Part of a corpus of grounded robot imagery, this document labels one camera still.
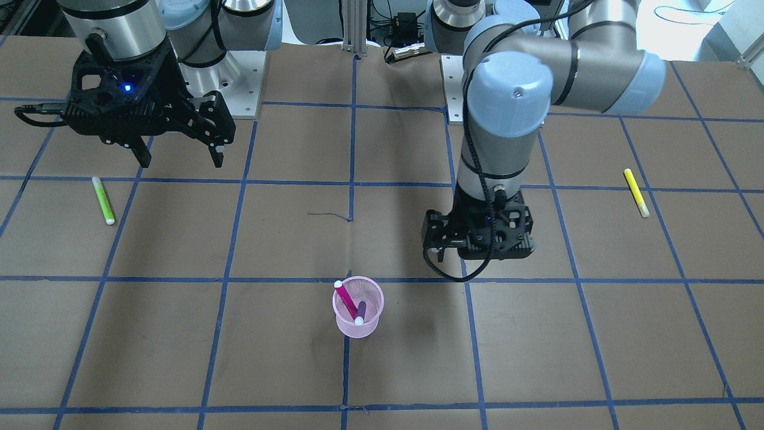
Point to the yellow marker pen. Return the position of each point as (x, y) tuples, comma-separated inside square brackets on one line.
[(637, 196)]

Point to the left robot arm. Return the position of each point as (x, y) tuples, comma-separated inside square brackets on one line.
[(512, 76)]

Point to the pink marker pen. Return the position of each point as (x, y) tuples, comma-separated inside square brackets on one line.
[(344, 295)]

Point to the pink mesh cup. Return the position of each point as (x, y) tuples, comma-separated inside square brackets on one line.
[(357, 303)]

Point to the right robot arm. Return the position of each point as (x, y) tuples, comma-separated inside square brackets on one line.
[(200, 32)]

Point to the green marker pen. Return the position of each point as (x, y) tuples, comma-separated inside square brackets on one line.
[(103, 201)]

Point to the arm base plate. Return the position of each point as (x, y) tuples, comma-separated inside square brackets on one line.
[(239, 89), (452, 74)]

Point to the purple marker pen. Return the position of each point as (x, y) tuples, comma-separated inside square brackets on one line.
[(359, 319)]

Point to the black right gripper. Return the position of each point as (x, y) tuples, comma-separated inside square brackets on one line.
[(168, 85)]

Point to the aluminium frame post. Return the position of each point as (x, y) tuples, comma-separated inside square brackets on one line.
[(355, 25)]

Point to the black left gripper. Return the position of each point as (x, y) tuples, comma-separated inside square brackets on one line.
[(434, 229)]

